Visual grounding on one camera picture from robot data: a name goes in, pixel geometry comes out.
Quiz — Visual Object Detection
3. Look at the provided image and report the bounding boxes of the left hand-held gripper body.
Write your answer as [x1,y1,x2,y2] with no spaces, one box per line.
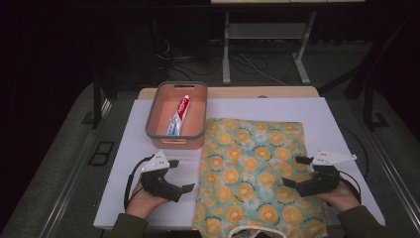
[140,150,183,203]

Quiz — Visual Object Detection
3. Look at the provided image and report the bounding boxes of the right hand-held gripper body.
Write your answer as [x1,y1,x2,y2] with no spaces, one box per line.
[296,150,359,198]

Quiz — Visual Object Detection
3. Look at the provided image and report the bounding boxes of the pink plastic basket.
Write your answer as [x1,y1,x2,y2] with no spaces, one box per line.
[145,80,209,151]

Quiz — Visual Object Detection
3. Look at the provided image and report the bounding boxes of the yellow patterned cloth bag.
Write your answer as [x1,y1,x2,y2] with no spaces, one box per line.
[192,117,330,238]

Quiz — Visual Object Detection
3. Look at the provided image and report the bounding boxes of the red and white toothpaste tube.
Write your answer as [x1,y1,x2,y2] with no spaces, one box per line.
[164,94,191,137]

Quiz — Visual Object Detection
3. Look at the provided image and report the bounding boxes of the person's left hand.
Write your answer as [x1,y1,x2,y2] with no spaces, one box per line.
[125,179,170,220]

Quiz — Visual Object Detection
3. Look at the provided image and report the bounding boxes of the person's right hand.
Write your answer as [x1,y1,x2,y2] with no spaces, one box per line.
[309,171,362,213]

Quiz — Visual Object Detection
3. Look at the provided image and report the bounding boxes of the white board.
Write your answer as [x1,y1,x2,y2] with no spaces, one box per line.
[93,96,386,230]

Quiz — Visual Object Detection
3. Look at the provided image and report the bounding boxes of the black metal stand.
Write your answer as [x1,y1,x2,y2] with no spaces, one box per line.
[318,13,420,131]
[92,70,119,130]

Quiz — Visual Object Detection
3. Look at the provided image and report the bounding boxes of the wooden table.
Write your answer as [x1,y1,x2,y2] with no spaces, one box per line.
[138,86,321,100]

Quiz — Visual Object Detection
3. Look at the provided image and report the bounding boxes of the grey metal stand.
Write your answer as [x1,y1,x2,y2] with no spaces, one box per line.
[221,11,318,86]

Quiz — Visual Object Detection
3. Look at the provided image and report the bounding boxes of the left hand-held gripper black cable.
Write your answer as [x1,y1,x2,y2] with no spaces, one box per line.
[123,154,156,211]

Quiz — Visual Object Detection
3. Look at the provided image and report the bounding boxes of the hand-held gripper black cable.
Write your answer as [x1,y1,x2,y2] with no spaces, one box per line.
[123,154,156,211]
[339,170,363,204]

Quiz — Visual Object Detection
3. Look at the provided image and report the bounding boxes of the right hand-held gripper black cable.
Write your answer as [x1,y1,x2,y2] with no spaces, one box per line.
[339,170,363,204]

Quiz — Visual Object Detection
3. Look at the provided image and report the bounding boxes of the aluminium rail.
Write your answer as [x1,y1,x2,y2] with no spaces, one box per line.
[39,98,113,238]
[360,102,420,226]

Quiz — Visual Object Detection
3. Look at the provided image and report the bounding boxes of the black floor cable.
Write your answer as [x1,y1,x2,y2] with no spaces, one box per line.
[166,54,224,82]

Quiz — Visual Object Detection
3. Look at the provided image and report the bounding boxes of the white floor cable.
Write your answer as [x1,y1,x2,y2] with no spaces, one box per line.
[237,53,287,87]

